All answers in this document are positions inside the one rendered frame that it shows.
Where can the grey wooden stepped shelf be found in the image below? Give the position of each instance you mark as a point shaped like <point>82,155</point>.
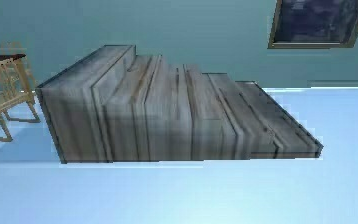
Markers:
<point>160,113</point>

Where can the dark framed wall picture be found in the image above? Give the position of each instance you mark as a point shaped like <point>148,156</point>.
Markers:
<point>317,20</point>

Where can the light wooden chair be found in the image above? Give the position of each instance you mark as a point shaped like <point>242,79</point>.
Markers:
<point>7,90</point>

